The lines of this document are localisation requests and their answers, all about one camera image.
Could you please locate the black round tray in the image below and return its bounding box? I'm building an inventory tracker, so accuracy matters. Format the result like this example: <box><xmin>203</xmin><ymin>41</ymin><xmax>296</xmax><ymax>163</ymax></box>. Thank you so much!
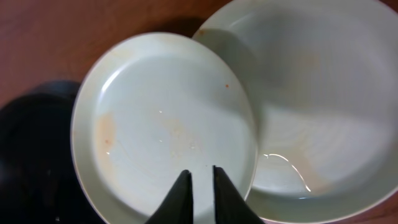
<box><xmin>1</xmin><ymin>80</ymin><xmax>102</xmax><ymax>224</ymax></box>

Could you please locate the light green plate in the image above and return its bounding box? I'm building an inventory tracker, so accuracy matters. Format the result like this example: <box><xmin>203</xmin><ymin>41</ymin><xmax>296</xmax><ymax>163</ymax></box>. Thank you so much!
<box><xmin>193</xmin><ymin>0</ymin><xmax>397</xmax><ymax>223</ymax></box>
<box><xmin>71</xmin><ymin>32</ymin><xmax>258</xmax><ymax>223</ymax></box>

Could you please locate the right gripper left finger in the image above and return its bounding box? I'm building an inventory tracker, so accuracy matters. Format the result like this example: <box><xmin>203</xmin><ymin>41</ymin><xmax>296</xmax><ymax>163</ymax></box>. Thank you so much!
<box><xmin>146</xmin><ymin>170</ymin><xmax>193</xmax><ymax>224</ymax></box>

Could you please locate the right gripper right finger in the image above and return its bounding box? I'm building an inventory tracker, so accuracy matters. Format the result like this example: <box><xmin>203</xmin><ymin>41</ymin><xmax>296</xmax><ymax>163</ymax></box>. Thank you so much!
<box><xmin>213</xmin><ymin>166</ymin><xmax>264</xmax><ymax>224</ymax></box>

